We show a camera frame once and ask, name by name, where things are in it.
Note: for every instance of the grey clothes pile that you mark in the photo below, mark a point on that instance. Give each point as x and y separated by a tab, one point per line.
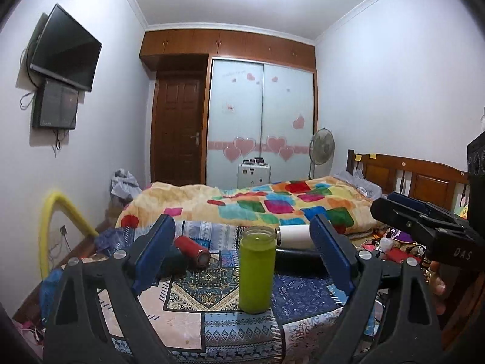
125	185

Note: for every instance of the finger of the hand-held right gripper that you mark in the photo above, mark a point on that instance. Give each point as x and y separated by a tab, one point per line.
409	201
398	218

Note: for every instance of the grey pillow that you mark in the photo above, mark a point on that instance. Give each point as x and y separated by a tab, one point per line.
360	187

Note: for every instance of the wooden headboard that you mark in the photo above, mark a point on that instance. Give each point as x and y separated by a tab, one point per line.
413	176

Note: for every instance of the wooden wardrobe with frosted doors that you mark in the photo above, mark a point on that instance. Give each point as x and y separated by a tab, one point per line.
261	121

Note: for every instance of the wall socket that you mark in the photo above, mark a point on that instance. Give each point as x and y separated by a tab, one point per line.
63	229

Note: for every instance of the colourful patchwork blanket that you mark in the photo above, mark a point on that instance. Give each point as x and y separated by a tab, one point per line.
242	204

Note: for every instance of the dark teal cup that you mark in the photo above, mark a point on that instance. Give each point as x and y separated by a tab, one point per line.
175	261

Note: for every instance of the yellow foam tube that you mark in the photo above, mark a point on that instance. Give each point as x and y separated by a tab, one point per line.
49	220

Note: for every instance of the green glass cup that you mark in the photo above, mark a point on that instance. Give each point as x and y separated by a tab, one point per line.
257	273

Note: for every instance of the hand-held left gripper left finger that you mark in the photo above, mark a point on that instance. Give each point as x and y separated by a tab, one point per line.
154	252

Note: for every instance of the standing fan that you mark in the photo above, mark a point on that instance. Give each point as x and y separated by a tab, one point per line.
322	146

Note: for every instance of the wall-mounted black television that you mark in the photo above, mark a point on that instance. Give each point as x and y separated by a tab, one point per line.
66	47

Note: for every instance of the small white bottle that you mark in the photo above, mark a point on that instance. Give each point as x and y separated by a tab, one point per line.
386	242

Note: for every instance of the small black wall monitor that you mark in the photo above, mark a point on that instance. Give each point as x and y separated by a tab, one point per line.
57	104

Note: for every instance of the blue patterned cloth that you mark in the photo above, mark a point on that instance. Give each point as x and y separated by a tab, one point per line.
212	311

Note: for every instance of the person's right hand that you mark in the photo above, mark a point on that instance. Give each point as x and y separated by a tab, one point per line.
439	288

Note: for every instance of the blue plastic bag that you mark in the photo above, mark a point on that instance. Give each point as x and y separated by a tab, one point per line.
111	240

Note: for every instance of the black cup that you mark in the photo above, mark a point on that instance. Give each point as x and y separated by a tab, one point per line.
299	261

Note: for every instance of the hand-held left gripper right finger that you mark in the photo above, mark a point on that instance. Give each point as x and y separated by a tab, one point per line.
334	254

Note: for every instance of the wooden door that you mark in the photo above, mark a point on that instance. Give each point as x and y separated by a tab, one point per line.
178	129

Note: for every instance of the red packet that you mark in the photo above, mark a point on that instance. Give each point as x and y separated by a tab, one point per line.
401	256

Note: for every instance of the red cup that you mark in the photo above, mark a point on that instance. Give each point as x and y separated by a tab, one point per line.
193	252

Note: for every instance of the white cup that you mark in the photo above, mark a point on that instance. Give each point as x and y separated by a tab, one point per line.
295	237

